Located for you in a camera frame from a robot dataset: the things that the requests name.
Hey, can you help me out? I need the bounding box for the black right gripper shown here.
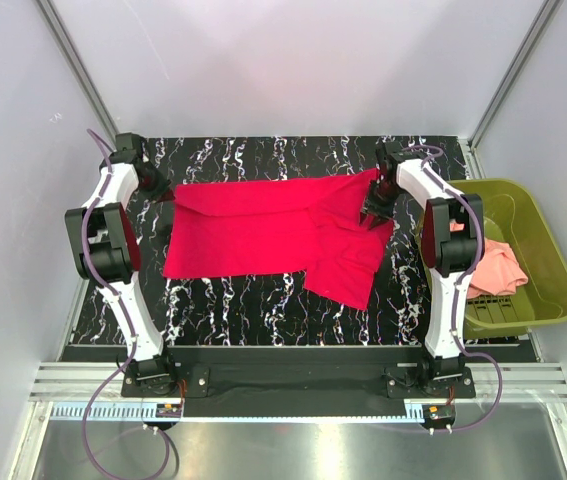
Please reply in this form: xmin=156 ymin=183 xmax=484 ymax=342
xmin=358 ymin=180 xmax=402 ymax=230

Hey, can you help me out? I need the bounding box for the red t shirt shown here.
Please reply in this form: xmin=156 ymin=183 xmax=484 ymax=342
xmin=163 ymin=169 xmax=393 ymax=310

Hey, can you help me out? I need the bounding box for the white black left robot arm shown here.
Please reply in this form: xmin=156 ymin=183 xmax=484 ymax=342
xmin=64 ymin=129 xmax=179 ymax=397

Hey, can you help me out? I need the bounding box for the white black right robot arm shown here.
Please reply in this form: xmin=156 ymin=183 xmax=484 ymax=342
xmin=359 ymin=141 xmax=484 ymax=397

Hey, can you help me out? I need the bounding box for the olive green plastic bin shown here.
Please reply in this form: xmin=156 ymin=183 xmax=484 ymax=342
xmin=415 ymin=177 xmax=567 ymax=346

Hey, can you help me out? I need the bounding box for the pink t shirt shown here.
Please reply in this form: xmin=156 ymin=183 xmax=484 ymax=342
xmin=466 ymin=238 xmax=528 ymax=299

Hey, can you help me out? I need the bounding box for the left small connector board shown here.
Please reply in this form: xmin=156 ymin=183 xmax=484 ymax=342
xmin=156 ymin=403 xmax=183 ymax=418

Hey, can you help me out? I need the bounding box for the small connector board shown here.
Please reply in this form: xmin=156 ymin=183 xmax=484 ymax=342
xmin=424 ymin=404 xmax=456 ymax=422
xmin=156 ymin=403 xmax=183 ymax=418

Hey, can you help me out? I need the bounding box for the right small connector board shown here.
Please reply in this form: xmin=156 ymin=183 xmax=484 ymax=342
xmin=424 ymin=404 xmax=456 ymax=422

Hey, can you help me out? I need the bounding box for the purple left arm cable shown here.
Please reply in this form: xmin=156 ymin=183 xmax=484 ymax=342
xmin=81 ymin=127 xmax=181 ymax=476

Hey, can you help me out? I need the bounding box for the left aluminium corner post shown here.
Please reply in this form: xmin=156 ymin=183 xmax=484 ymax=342
xmin=33 ymin=0 xmax=119 ymax=142

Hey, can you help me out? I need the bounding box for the aluminium corner post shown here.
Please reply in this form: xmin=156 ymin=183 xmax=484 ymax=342
xmin=33 ymin=0 xmax=119 ymax=142
xmin=467 ymin=0 xmax=563 ymax=151

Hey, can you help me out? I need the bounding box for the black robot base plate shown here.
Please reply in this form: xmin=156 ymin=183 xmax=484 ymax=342
xmin=122 ymin=346 xmax=475 ymax=421

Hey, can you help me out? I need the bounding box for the aluminium frame rail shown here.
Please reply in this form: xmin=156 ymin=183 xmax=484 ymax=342
xmin=29 ymin=363 xmax=567 ymax=424

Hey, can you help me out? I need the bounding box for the right aluminium corner post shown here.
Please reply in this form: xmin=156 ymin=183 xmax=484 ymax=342
xmin=467 ymin=0 xmax=563 ymax=151

